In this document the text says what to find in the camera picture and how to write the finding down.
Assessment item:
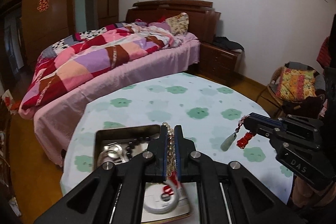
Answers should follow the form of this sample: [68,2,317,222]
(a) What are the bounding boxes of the dark clothes on nightstand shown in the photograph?
[213,36,244,53]

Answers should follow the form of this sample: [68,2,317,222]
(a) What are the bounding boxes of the pink metal tin box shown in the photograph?
[93,124,193,224]

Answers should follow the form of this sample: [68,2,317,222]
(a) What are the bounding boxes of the silver wristwatch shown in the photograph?
[96,143,127,166]

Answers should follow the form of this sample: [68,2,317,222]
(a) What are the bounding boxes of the patchwork quilt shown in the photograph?
[19,22,184,117]

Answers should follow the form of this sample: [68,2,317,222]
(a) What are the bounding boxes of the colourful floral cushion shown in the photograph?
[276,67,316,102]

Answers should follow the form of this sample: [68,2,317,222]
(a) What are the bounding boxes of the wooden headboard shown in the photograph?
[126,0,222,44]

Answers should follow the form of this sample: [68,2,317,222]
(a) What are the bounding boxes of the pink bed sheet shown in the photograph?
[33,34,201,166]

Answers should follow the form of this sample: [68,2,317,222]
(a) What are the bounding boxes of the floral pillow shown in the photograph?
[165,12,189,36]

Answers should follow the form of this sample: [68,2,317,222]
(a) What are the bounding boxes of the white paper leaflet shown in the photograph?
[141,181,191,223]

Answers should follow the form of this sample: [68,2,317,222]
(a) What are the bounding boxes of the red knot cord pendant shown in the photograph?
[220,115,256,152]

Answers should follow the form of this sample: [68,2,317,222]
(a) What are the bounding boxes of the wooden nightstand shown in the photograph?
[198,43,240,85]

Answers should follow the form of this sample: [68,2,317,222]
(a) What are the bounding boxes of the dark bead bracelet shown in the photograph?
[126,135,158,162]

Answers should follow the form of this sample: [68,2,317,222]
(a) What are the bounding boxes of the wooden wardrobe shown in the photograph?
[1,0,119,88]

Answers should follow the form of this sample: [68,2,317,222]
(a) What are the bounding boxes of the green jade bangle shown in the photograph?
[143,180,190,217]

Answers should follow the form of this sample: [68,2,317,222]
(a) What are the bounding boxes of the person's right hand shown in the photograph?
[291,177,335,207]

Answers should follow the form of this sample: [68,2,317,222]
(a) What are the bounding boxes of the red double happiness decal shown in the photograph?
[37,0,49,12]

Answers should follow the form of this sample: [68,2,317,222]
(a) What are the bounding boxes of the wicker chair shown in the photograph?
[256,61,326,118]

